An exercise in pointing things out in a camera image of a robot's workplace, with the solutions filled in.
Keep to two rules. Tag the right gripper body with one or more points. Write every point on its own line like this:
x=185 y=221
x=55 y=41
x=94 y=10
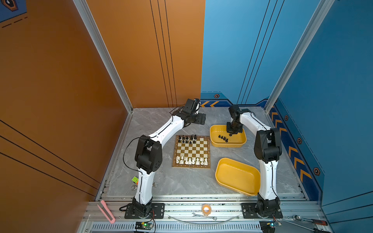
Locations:
x=233 y=127

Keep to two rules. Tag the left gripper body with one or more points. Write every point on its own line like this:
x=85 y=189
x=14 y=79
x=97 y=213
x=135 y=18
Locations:
x=196 y=118

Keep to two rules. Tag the yellow tray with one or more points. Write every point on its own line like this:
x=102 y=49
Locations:
x=237 y=176
x=220 y=138

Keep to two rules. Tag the wooden chess board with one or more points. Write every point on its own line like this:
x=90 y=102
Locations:
x=192 y=152

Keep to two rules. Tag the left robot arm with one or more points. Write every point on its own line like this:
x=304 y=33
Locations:
x=149 y=151

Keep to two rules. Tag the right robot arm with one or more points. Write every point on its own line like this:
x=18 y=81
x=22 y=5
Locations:
x=267 y=149

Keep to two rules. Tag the green circuit board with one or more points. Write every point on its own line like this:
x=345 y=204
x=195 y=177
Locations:
x=142 y=227

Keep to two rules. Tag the silver wrench on table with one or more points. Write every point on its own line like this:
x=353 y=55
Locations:
x=135 y=186

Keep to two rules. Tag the orange green small box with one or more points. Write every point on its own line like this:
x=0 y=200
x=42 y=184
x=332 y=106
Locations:
x=135 y=180

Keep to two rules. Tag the orange tape roll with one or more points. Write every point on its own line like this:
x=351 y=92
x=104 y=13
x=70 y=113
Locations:
x=206 y=209

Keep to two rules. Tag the pink tool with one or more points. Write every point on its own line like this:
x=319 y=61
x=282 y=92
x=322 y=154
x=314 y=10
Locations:
x=106 y=211

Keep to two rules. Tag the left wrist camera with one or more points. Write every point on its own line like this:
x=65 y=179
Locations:
x=198 y=107

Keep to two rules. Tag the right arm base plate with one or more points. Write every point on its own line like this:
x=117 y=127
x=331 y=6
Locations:
x=251 y=211

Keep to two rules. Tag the silver wrench on rail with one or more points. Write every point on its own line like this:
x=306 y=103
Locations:
x=203 y=216

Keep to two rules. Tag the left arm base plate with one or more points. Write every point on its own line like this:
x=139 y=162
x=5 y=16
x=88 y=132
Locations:
x=157 y=211

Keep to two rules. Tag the red handled ratchet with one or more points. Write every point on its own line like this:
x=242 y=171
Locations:
x=314 y=221

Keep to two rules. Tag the aluminium corner post right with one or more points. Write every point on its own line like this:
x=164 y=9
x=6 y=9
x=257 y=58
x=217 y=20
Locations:
x=310 y=31

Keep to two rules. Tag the aluminium corner post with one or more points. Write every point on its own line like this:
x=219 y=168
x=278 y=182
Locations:
x=94 y=32
x=310 y=31

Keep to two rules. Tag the aluminium corner post left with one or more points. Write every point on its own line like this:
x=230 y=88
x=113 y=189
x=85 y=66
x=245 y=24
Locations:
x=94 y=32

